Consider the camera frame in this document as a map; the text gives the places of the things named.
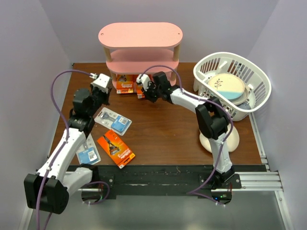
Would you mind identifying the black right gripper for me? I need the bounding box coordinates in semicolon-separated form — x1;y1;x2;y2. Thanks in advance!
142;81;162;104

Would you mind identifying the orange razor box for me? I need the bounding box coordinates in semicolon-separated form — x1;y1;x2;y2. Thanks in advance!
116;74;134;94
136;75;152;99
97;130;135;169

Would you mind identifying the blue razor blister pack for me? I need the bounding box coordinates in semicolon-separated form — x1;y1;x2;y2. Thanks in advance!
94;107;132;136
76;134;101;165

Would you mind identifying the pink three-tier wooden shelf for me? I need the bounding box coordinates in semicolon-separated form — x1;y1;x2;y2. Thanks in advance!
98;22;183;93

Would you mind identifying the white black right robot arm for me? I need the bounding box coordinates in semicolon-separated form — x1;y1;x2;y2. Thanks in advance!
136;72;235;188

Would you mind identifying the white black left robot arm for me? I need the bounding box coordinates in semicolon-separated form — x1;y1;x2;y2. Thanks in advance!
24;83;112;214

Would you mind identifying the cream and blue floral plate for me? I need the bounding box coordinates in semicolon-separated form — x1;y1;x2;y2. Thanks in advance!
208;73;245;100

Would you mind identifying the white plastic laundry basket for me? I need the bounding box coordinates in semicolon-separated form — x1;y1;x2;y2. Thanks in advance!
193;52;272;121

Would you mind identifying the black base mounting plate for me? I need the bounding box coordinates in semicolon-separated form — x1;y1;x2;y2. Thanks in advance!
81;165;266;204

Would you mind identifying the cream divided plate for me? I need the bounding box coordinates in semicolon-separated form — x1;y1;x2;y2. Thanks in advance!
199;124;240;153

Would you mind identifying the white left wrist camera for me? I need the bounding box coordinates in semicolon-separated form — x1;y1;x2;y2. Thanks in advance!
89;73;112;93

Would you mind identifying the aluminium frame rail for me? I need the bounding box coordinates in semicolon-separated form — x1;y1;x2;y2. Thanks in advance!
18;113;294;230

